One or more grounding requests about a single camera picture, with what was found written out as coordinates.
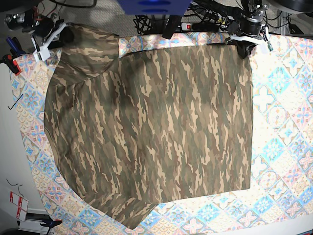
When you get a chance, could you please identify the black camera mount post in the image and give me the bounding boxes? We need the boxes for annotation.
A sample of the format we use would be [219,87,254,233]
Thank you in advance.
[162,15,182,40]

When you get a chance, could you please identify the blue clamp upper left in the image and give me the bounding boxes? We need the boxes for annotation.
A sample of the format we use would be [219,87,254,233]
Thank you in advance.
[6,37,26,57]

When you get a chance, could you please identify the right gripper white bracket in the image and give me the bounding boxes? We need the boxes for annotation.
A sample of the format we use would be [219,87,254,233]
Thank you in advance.
[31,23,67,62]

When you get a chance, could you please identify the black hex key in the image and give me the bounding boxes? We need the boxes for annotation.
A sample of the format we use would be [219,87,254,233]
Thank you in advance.
[7,94,23,110]

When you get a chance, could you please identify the blue clamp lower left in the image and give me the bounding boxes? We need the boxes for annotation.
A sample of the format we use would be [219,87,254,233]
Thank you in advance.
[40,219,62,229]

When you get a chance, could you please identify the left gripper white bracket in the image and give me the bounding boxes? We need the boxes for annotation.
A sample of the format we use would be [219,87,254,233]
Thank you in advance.
[224,23,273,59]

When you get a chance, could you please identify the patterned tile tablecloth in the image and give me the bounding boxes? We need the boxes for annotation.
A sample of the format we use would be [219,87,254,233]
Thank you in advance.
[10,35,313,235]

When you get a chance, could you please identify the camouflage T-shirt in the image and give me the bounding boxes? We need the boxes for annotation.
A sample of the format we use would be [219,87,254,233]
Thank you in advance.
[44,24,253,229]

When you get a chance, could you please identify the blue clamp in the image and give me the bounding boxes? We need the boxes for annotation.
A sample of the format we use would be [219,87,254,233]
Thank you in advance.
[6,37,26,57]
[40,219,62,229]

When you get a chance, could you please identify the red black clamp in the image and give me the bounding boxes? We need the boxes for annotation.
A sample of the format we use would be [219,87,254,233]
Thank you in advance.
[0,54,21,75]

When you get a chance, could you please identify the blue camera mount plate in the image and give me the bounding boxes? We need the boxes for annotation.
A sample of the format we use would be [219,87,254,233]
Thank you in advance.
[117,0,191,16]

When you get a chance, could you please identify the red white label tag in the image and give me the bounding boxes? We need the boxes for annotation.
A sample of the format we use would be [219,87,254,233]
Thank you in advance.
[10,191,29,222]

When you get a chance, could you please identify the white power strip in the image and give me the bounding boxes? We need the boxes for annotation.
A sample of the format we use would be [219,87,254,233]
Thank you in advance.
[178,22,228,32]

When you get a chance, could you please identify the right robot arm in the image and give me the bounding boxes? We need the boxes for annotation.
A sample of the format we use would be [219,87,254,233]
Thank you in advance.
[5,8,74,61]

